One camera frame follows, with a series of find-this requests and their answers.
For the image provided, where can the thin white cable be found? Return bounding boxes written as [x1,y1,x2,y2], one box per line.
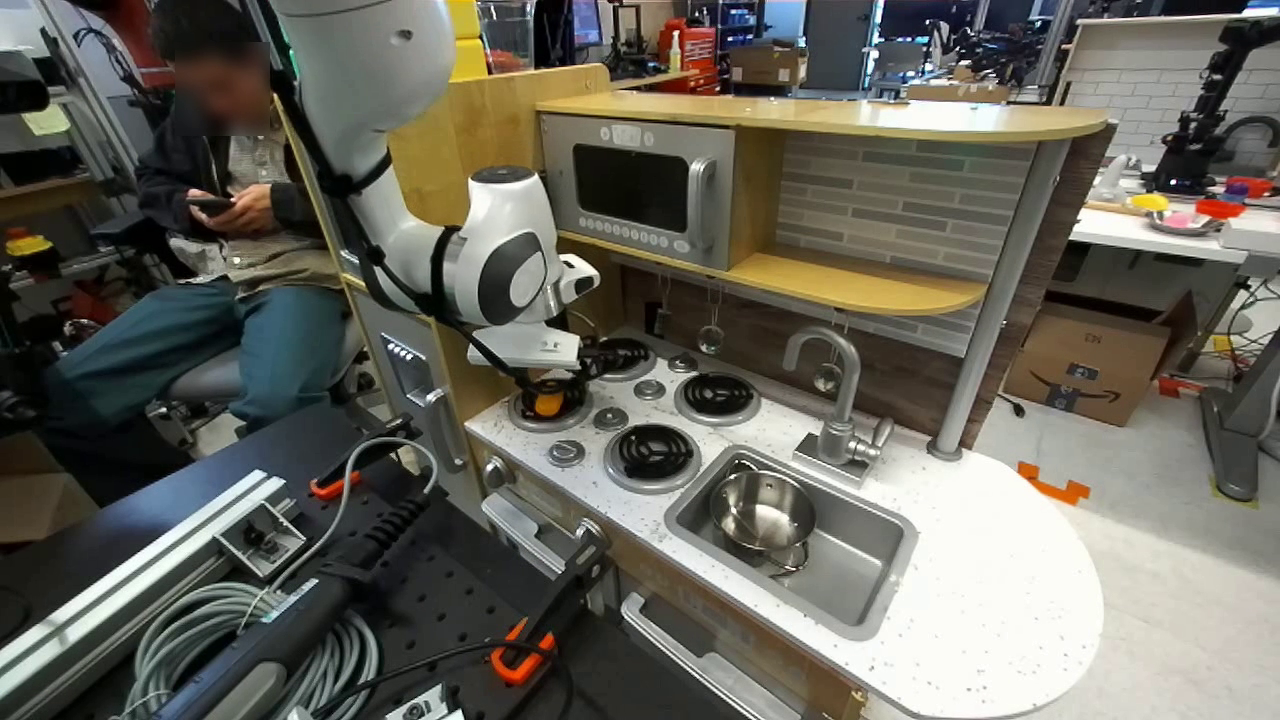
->
[290,438,442,593]

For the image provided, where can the black corrugated cable conduit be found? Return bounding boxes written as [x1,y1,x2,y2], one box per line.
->
[153,455,436,720]

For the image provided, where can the plain brown cardboard box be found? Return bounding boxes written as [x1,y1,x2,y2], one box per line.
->
[0,433,105,547]

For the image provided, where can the seated person in jeans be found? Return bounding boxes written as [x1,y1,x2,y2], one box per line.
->
[36,0,355,444]

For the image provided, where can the white kitchen support pole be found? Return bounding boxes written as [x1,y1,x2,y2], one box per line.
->
[927,133,1075,466]

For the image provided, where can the black articulated stand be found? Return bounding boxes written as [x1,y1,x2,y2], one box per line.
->
[1144,12,1280,197]

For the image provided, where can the grey cable coil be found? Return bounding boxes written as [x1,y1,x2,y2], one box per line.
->
[117,575,382,720]

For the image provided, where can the cardboard box with smile logo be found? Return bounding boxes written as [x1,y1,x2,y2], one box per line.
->
[999,293,1200,433]

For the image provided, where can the black bar clamp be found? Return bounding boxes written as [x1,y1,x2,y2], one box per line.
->
[485,524,623,698]

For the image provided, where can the white tiled panel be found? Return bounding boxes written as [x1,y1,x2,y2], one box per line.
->
[1057,12,1280,137]

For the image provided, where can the wooden toy kitchen unit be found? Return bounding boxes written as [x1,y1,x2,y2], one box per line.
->
[272,57,1117,720]

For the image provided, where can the grey corner bracket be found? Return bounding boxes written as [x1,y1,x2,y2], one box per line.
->
[212,500,313,580]

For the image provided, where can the grey oven handle bar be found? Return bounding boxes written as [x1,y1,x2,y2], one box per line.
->
[474,489,590,575]
[615,593,791,720]

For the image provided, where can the orange floor bracket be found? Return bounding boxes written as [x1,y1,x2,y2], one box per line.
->
[1013,455,1095,508]

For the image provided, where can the aluminium extrusion rail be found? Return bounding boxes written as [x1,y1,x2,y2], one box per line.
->
[0,466,290,713]

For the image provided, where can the white work table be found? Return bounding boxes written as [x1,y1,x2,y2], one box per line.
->
[1062,197,1280,274]

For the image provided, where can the steel pot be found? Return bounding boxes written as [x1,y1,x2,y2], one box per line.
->
[702,466,821,565]

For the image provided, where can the grey plain cabinet door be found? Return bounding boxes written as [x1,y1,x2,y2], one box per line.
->
[355,295,470,516]

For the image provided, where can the grey metal stand leg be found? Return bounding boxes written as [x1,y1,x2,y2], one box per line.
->
[1196,332,1280,508]

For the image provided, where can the grey toy faucet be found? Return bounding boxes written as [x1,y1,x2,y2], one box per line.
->
[780,323,894,475]

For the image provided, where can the grey stool seat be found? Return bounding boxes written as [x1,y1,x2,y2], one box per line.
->
[143,345,272,453]

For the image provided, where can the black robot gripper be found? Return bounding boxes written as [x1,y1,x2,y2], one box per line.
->
[513,363,578,391]

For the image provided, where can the grey toy microwave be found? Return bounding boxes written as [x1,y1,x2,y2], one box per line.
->
[534,111,738,274]

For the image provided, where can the yellow storage bin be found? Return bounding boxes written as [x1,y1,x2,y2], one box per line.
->
[442,0,491,86]

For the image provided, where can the grey toy sink basin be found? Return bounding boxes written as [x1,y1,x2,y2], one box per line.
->
[660,444,918,644]

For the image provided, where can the orange handled clamp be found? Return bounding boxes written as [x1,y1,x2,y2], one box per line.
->
[309,468,366,508]

